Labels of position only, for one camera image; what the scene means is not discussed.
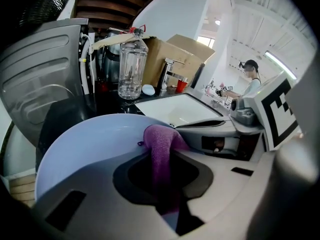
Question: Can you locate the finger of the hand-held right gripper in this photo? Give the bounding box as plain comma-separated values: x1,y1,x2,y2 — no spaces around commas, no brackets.
177,126,266,163
174,118,235,130

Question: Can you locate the red cup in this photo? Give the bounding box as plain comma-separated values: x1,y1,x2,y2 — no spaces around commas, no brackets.
175,79,189,94

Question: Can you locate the purple cloth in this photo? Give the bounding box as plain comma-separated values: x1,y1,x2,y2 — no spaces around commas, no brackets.
137,124,191,216

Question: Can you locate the white drain hose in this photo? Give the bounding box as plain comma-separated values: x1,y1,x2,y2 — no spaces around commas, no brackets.
79,33,95,95

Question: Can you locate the black corrugated hose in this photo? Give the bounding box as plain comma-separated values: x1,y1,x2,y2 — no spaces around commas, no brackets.
17,0,77,29

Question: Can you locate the white sink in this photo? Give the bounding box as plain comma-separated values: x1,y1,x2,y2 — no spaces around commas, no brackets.
134,93,225,129

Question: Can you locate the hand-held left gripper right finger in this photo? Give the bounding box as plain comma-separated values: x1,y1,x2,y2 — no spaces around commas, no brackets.
171,140,320,240

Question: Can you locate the wooden staircase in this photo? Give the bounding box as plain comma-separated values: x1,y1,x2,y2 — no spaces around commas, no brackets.
74,0,175,30

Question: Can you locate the brown cardboard box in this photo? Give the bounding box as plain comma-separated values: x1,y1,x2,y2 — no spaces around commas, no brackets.
91,33,216,90

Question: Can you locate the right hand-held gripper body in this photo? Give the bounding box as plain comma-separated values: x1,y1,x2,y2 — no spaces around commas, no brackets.
229,70,301,152

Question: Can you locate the grey appliance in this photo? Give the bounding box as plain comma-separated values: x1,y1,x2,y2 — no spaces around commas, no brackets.
0,18,97,147

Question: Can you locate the light blue soap bar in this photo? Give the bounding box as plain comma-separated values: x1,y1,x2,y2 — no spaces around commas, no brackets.
141,84,156,96

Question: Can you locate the chrome faucet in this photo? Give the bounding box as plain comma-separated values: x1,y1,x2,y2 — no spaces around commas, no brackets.
155,57,190,97

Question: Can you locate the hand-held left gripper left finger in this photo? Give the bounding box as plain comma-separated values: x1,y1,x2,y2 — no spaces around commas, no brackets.
34,152,177,240

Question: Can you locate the clear plastic bottle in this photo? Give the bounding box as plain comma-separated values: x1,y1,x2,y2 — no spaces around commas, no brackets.
117,27,149,100

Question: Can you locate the metallic kettle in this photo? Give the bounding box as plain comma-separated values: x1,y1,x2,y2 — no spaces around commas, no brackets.
100,30,121,84

